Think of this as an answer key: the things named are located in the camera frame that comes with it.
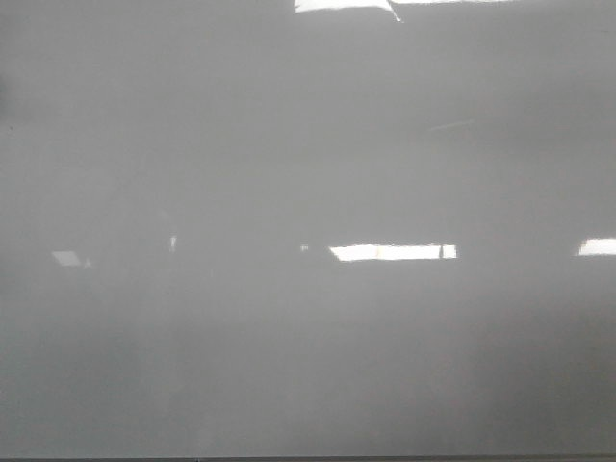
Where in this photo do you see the white whiteboard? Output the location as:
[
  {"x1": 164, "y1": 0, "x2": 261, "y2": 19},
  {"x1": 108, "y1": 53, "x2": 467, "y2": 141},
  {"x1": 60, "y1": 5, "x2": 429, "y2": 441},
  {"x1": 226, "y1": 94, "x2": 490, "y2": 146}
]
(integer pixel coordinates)
[{"x1": 1, "y1": 1, "x2": 615, "y2": 458}]

